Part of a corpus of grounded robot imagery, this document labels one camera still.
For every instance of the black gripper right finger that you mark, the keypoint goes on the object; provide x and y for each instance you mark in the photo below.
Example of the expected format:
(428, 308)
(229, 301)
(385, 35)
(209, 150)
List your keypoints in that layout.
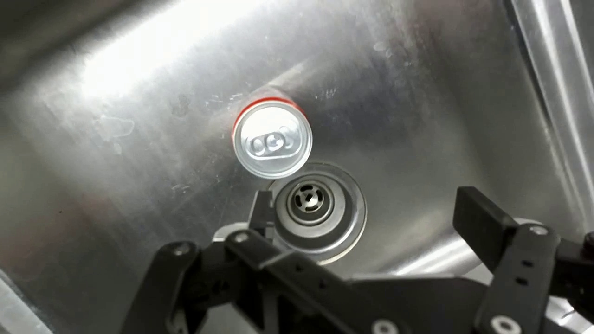
(520, 271)

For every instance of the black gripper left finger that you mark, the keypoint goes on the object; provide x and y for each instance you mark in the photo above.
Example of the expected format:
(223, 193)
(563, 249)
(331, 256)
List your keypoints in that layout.
(279, 278)

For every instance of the red soda can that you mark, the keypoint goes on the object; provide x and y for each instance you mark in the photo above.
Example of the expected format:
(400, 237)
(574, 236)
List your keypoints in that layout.
(272, 139)

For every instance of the sink drain strainer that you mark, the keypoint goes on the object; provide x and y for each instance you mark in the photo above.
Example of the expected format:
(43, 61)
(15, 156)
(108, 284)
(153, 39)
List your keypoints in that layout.
(316, 206)

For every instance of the stainless steel double sink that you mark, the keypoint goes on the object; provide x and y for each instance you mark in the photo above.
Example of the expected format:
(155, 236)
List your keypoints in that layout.
(123, 154)

